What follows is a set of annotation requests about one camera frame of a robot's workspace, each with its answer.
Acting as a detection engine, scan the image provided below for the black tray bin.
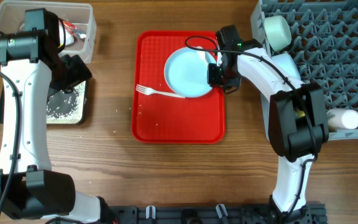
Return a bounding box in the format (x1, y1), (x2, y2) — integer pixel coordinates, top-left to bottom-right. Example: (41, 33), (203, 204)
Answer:
(0, 79), (89, 126)

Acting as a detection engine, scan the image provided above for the clear plastic bin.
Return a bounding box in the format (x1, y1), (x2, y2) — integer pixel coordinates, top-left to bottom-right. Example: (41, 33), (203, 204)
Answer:
(0, 1), (97, 63)

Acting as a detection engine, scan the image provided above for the light blue plate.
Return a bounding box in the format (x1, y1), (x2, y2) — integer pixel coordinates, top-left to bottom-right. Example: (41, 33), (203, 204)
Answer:
(163, 47), (216, 98)

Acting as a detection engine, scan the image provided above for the white napkin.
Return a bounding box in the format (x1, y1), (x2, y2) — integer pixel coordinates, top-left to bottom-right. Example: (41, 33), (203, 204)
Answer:
(59, 24), (75, 46)

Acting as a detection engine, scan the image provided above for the red plastic tray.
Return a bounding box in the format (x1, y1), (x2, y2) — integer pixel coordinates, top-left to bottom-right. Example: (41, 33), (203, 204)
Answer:
(131, 30), (225, 144)

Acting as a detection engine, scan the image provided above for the grey dishwasher rack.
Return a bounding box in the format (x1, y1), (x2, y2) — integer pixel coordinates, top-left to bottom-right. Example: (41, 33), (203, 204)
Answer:
(250, 0), (358, 141)

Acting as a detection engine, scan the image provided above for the white plastic cup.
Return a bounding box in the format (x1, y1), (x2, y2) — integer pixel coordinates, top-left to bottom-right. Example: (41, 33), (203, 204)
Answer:
(326, 108), (358, 130)

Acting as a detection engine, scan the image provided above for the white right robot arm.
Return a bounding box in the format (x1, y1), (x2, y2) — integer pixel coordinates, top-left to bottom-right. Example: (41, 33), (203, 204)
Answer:
(208, 25), (328, 223)

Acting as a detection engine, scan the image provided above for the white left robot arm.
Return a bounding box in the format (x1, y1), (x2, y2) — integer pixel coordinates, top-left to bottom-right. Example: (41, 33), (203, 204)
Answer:
(0, 27), (117, 223)

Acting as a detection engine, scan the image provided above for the red snack wrapper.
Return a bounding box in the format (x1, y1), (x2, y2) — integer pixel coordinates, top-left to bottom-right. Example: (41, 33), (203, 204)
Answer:
(63, 20), (86, 40)

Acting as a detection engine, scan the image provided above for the light blue bowl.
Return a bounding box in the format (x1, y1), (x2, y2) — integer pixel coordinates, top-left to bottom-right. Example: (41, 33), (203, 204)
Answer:
(272, 53), (301, 80)

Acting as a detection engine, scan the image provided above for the yellow plastic cup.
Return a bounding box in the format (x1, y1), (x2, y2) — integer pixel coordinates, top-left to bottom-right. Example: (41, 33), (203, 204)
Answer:
(294, 110), (306, 119)

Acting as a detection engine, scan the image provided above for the white rice pile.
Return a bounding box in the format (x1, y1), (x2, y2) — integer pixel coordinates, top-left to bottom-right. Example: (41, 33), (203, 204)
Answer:
(46, 80), (86, 121)

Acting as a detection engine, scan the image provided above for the mint green bowl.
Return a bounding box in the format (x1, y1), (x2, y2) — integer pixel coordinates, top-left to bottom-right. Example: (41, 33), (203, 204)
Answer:
(264, 16), (292, 51)

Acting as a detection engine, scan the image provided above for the white plastic fork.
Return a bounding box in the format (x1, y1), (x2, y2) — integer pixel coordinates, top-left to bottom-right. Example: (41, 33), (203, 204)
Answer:
(135, 84), (185, 98)

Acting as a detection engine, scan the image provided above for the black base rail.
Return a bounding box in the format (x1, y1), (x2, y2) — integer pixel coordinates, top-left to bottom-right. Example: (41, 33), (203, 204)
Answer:
(104, 203), (328, 224)

